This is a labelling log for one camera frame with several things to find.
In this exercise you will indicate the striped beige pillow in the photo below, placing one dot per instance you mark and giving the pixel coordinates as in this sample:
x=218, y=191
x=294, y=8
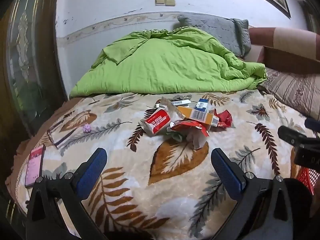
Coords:
x=295, y=90

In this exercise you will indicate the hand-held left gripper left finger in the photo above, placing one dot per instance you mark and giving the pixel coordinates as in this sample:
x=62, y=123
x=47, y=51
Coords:
x=91, y=172

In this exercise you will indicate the grey quilted pillow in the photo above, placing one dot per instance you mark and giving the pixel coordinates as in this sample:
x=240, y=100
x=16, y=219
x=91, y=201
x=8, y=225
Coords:
x=220, y=32

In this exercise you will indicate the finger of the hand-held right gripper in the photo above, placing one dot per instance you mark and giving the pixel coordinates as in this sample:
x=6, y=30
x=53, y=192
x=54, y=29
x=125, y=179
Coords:
x=313, y=125
x=297, y=138

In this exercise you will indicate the blue and white box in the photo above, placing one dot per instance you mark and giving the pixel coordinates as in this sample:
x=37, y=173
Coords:
x=201, y=105

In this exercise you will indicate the leaf print blanket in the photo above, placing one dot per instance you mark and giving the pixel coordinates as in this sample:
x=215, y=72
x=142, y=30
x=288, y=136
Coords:
x=140, y=180

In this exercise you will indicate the clear white wrapper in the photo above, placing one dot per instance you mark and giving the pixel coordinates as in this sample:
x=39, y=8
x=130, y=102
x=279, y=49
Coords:
x=197, y=140

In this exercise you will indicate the clear plastic box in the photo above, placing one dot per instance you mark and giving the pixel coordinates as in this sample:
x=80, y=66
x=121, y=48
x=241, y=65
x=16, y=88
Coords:
x=60, y=136

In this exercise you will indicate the wooden door with glass panel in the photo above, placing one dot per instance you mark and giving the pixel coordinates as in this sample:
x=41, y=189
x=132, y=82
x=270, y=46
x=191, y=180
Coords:
x=22, y=55

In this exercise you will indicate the small purple object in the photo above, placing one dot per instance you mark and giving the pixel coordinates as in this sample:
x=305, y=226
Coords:
x=87, y=128

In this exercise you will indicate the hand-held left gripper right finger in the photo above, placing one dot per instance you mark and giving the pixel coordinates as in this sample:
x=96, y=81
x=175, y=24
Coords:
x=226, y=172

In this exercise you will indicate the red wrapper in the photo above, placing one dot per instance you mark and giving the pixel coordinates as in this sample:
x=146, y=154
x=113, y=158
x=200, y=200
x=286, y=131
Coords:
x=190, y=127
x=223, y=118

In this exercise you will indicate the person's black trouser leg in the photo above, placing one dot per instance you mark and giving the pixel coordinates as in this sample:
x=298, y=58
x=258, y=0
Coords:
x=297, y=205

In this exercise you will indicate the phone with pink case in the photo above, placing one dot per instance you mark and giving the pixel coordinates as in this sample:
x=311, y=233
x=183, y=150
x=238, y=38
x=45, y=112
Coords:
x=35, y=165

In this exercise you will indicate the orange cardboard box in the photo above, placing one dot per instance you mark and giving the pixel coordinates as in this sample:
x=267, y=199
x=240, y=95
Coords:
x=197, y=116

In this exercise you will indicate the red plastic mesh basket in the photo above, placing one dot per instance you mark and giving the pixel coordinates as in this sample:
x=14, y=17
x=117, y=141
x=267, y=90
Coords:
x=308, y=180

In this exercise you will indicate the beige wall switch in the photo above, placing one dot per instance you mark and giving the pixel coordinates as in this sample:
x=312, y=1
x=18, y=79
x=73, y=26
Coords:
x=160, y=1
x=170, y=2

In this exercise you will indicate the green quilt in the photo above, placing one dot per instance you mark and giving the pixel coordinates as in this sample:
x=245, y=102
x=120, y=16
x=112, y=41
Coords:
x=170, y=65

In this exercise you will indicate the white barcode tube box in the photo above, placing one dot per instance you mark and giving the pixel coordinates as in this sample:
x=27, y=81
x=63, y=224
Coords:
x=178, y=102

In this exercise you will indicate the red and white snack packet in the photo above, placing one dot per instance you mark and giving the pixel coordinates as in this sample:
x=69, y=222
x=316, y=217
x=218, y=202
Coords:
x=157, y=122

